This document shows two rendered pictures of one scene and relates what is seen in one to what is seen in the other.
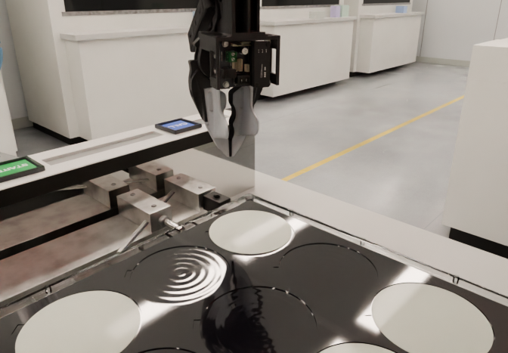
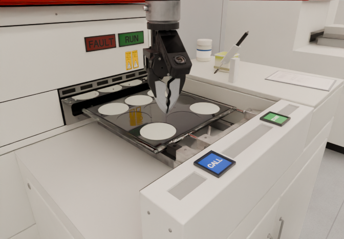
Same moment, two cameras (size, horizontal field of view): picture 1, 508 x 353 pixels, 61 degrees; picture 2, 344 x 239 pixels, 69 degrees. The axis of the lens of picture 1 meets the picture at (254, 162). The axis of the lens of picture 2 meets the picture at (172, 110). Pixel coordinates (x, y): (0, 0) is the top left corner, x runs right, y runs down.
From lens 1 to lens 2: 1.08 m
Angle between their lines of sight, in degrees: 135
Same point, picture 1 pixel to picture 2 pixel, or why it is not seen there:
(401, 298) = (116, 111)
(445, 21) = not seen: outside the picture
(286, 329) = (152, 107)
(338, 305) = (136, 110)
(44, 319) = (215, 109)
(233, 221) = (165, 134)
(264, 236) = (152, 128)
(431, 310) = (111, 109)
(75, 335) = (204, 106)
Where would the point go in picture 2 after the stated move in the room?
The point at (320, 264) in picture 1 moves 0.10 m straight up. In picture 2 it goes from (135, 120) to (133, 88)
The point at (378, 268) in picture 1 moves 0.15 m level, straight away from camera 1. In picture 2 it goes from (116, 117) to (85, 142)
